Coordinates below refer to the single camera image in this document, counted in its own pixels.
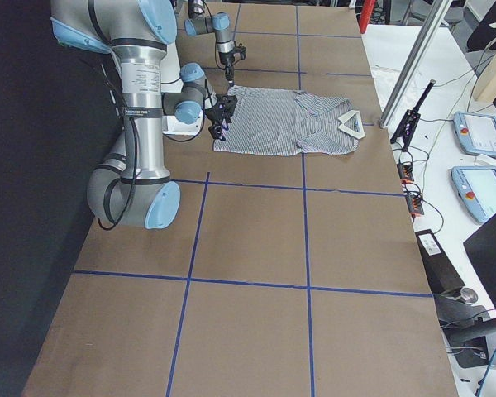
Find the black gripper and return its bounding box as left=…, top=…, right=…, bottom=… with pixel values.
left=217, top=41, right=247, bottom=87
left=205, top=94, right=237, bottom=141

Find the striped polo shirt white collar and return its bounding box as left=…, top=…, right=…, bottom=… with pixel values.
left=213, top=86, right=365, bottom=156

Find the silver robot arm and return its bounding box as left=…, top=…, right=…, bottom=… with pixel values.
left=184, top=1, right=247, bottom=87
left=51, top=1, right=237, bottom=231

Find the red object at edge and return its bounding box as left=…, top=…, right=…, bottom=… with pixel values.
left=359, top=0, right=376, bottom=34

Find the orange black usb hub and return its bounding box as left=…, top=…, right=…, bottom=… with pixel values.
left=397, top=162, right=414, bottom=184

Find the far blue teach pendant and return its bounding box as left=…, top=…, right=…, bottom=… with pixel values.
left=453, top=112, right=496, bottom=158

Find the blue teach pendant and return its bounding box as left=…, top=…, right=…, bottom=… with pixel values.
left=453, top=112, right=496, bottom=158
left=451, top=166, right=496, bottom=223

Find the black box with label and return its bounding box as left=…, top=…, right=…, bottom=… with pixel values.
left=415, top=229, right=465, bottom=294

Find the near blue teach pendant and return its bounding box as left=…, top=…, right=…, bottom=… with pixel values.
left=451, top=166, right=496, bottom=223

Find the black monitor stand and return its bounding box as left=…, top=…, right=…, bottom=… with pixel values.
left=434, top=286, right=496, bottom=369

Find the white pedestal column base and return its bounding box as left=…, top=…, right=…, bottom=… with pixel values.
left=160, top=43, right=203, bottom=141

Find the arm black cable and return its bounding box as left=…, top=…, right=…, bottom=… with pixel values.
left=96, top=57, right=150, bottom=232

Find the black camera tripod stand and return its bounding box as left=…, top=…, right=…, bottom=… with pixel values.
left=390, top=79, right=436, bottom=152

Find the aluminium frame post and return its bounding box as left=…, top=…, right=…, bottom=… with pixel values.
left=379, top=0, right=452, bottom=128

